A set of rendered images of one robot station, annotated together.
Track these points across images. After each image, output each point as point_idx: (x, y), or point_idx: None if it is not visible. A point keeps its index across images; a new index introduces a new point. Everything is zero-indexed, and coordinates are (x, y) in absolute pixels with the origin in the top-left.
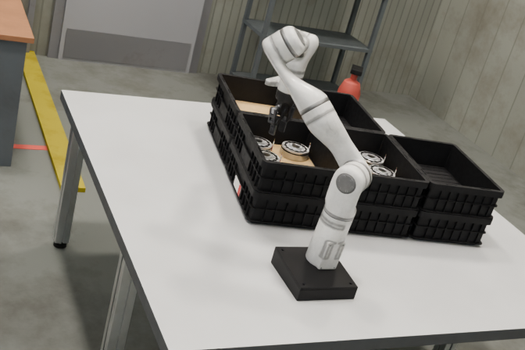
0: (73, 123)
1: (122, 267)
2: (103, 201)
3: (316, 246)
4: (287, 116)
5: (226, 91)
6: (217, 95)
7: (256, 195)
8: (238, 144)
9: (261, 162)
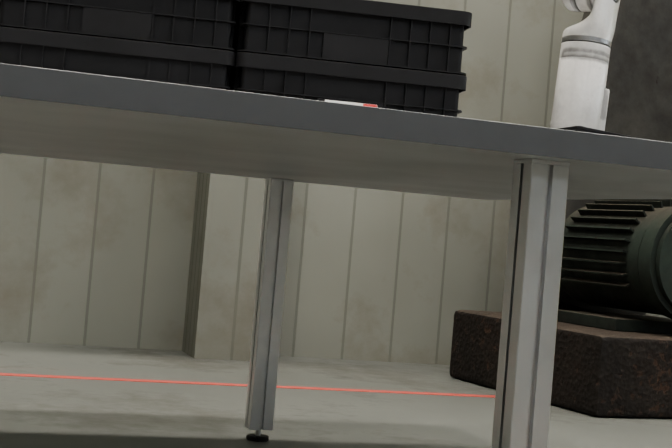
0: (47, 82)
1: (555, 250)
2: (476, 135)
3: (597, 103)
4: None
5: None
6: (25, 11)
7: (465, 83)
8: (289, 44)
9: (464, 18)
